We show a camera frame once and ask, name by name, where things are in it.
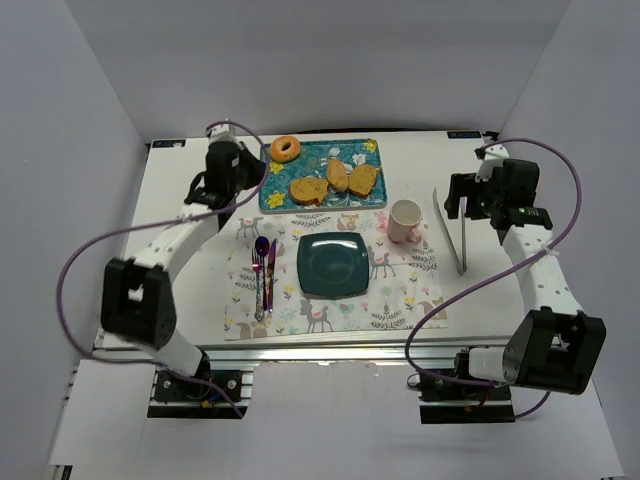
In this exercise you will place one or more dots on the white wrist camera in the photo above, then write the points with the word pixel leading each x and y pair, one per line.
pixel 490 157
pixel 220 132

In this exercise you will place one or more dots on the pink mug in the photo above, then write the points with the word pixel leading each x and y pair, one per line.
pixel 404 219

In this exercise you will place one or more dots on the dark teal square plate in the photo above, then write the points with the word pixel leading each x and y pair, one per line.
pixel 332 265

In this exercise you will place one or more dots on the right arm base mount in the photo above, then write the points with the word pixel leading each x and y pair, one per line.
pixel 475 390

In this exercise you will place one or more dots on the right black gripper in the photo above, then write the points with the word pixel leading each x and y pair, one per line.
pixel 456 195

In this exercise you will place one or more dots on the iridescent fork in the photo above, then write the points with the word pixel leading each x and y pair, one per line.
pixel 257 269

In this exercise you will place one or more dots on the orange bagel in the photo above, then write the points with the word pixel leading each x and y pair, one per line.
pixel 285 149

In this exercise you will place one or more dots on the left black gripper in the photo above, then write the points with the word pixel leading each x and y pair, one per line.
pixel 252 167

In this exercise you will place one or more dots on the brown bread slice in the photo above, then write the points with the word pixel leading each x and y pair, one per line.
pixel 308 191
pixel 362 180

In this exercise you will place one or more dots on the golden bread roll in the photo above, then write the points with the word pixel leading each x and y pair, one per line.
pixel 337 176

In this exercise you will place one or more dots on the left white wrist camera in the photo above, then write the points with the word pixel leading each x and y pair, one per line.
pixel 220 132

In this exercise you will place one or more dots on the teal floral tray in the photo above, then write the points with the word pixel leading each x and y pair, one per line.
pixel 313 162

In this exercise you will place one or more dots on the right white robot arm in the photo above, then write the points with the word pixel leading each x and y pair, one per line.
pixel 556 346

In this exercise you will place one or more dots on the iridescent purple spoon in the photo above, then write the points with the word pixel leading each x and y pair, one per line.
pixel 262 247

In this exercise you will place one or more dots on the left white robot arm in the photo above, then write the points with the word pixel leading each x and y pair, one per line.
pixel 137 300

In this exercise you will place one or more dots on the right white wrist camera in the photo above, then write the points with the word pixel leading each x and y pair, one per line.
pixel 490 157

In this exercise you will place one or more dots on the woodland animal placemat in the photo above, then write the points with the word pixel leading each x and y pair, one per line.
pixel 403 280

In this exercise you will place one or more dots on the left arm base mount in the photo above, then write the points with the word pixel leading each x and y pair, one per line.
pixel 173 398

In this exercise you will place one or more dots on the iridescent knife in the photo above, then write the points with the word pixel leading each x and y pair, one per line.
pixel 269 281

